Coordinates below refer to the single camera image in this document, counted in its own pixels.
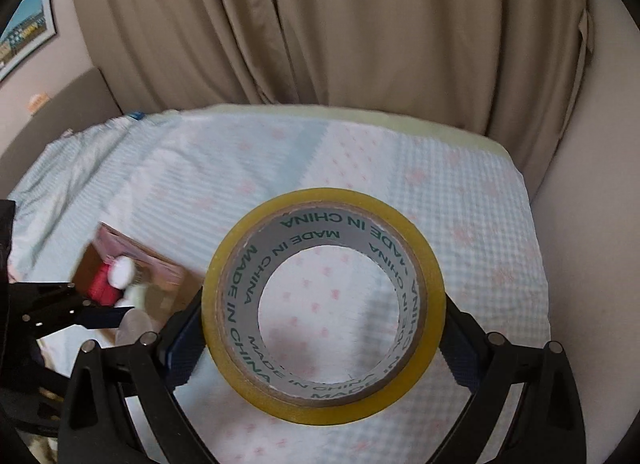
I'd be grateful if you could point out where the red silver can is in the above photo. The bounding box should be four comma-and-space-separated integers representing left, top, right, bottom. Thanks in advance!
87, 263, 122, 307

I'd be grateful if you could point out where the white pump bottle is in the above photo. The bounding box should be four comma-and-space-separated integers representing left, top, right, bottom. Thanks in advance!
115, 283, 153, 346

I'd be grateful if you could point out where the yellow packing tape roll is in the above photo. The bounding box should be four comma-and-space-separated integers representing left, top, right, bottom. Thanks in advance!
202, 188, 447, 426

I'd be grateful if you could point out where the white lid green jar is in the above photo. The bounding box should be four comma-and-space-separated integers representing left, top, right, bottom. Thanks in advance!
107, 256, 137, 290

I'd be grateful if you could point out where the brown cardboard box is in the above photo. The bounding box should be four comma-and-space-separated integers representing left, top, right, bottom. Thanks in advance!
72, 223, 202, 331

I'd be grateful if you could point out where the brown headboard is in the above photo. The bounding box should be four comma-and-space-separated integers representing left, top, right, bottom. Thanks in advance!
1, 68, 122, 199

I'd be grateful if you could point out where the beige curtain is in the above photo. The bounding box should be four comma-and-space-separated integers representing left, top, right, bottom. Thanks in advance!
74, 0, 591, 192

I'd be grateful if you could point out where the framed wall picture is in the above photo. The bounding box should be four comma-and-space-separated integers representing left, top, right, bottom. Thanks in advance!
0, 0, 58, 81

